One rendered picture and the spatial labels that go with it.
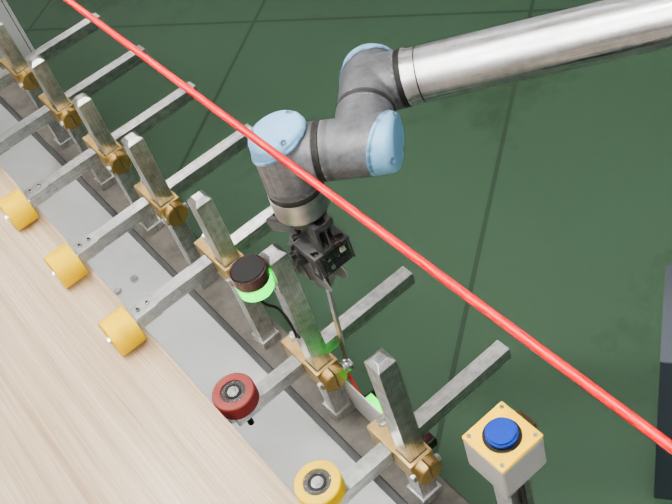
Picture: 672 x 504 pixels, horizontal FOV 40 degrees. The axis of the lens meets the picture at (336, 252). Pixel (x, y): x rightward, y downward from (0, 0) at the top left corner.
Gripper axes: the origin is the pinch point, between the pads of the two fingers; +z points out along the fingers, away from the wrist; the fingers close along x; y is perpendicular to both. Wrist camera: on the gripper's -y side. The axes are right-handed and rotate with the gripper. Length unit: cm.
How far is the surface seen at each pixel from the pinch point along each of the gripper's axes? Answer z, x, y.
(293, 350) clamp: 14.1, -9.8, -3.1
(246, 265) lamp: -16.7, -12.3, 1.6
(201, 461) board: 11.2, -35.3, 5.3
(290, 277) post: -10.8, -7.2, 4.0
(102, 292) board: 11, -29, -43
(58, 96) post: 1, -8, -96
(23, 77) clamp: 4, -9, -118
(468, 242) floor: 101, 75, -59
